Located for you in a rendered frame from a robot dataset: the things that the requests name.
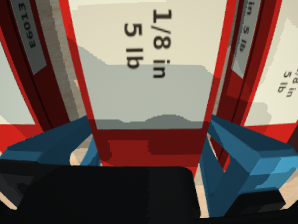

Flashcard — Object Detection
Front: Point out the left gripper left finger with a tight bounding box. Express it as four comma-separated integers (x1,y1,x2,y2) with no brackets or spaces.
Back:
0,115,101,166

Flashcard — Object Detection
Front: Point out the red box with cream label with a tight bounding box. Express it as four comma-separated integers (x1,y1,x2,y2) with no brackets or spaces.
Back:
0,0,70,153

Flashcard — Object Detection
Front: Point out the dark brown low platform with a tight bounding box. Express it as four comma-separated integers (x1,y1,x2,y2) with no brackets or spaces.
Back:
287,124,298,153

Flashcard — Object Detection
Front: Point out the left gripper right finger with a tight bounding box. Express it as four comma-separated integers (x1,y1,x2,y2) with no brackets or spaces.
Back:
199,114,298,217

